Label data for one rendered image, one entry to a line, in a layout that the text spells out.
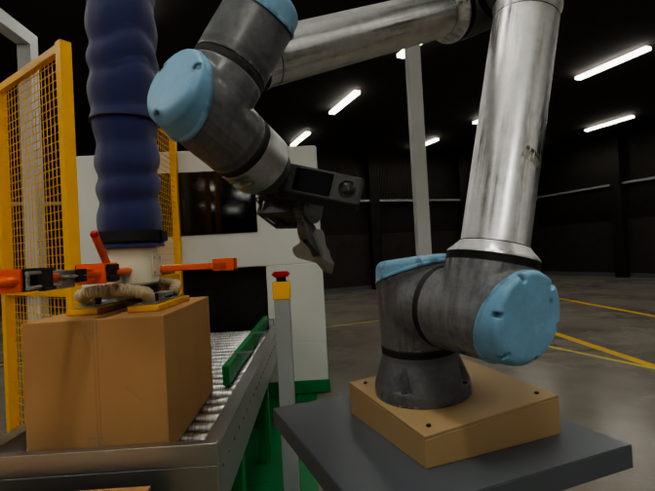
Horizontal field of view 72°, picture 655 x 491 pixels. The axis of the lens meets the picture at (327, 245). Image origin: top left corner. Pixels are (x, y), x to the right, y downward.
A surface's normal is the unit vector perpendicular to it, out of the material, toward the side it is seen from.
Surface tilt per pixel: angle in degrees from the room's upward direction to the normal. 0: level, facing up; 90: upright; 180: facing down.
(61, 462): 90
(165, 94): 70
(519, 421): 90
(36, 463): 90
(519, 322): 97
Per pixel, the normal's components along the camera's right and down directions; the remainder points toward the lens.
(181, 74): -0.52, -0.33
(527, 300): 0.47, 0.09
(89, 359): 0.04, -0.02
